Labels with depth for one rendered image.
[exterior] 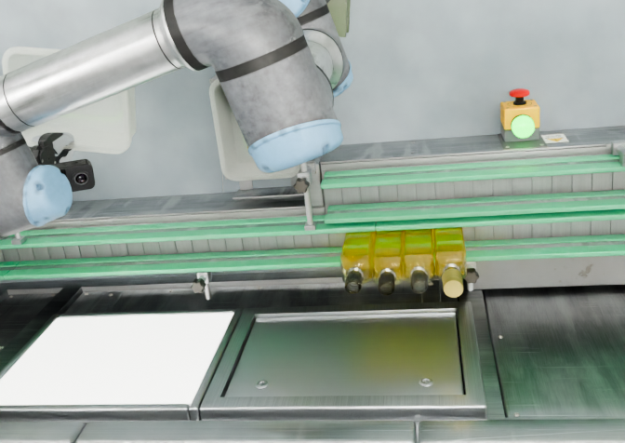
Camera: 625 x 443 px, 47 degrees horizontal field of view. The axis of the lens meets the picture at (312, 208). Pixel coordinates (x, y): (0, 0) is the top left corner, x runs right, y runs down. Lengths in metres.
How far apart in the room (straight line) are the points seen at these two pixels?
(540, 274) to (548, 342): 0.20
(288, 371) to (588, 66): 0.85
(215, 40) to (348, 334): 0.73
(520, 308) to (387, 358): 0.35
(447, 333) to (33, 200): 0.77
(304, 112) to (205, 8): 0.16
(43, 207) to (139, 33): 0.28
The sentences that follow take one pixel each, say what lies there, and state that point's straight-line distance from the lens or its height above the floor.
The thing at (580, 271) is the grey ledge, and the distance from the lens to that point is 1.58.
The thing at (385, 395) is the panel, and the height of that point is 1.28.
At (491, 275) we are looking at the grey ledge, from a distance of 1.56.
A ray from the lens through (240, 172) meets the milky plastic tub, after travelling 1.57.
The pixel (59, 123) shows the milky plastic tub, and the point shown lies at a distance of 1.41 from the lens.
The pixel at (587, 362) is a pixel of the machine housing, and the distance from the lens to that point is 1.37.
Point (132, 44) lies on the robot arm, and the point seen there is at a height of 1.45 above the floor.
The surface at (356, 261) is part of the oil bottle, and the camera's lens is 1.31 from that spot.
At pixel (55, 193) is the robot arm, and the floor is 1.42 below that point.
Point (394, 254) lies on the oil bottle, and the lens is 1.33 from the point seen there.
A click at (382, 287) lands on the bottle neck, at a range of 1.29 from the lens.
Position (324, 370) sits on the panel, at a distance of 1.29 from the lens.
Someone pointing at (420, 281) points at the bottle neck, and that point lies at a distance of 1.26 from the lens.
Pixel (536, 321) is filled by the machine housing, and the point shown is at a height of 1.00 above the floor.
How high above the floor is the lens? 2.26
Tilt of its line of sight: 67 degrees down
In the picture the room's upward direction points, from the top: 160 degrees counter-clockwise
